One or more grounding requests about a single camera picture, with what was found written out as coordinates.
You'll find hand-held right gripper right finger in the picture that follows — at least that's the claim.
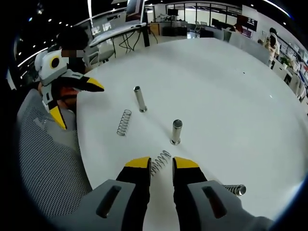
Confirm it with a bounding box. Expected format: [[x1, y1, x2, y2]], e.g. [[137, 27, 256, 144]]
[[171, 156, 275, 231]]

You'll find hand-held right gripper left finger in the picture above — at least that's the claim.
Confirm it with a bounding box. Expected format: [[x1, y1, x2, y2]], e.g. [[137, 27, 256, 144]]
[[51, 156, 152, 231]]

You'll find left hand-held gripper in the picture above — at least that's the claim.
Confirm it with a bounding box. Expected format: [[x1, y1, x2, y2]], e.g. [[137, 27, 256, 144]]
[[34, 50, 105, 130]]

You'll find steel coil spring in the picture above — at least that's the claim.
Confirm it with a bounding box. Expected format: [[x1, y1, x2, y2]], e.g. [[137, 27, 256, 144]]
[[116, 109, 132, 137], [150, 150, 172, 177], [222, 184, 239, 193]]

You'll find person's body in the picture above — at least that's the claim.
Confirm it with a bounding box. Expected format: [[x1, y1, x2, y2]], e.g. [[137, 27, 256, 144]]
[[55, 26, 90, 74]]

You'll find white office desk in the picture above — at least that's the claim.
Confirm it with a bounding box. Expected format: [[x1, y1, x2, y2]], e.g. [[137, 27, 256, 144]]
[[88, 22, 151, 60]]

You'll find computer monitor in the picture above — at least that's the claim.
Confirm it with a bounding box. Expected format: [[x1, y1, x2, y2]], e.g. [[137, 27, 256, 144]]
[[125, 0, 146, 23]]

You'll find black low cabinet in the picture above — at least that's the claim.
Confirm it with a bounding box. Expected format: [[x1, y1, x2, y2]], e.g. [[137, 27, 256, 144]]
[[162, 26, 188, 37]]

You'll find grey partition screen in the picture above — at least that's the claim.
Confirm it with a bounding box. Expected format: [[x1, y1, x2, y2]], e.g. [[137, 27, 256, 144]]
[[222, 28, 270, 65]]

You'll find green potted plant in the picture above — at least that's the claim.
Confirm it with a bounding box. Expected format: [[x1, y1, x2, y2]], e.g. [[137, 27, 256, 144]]
[[280, 55, 292, 70]]

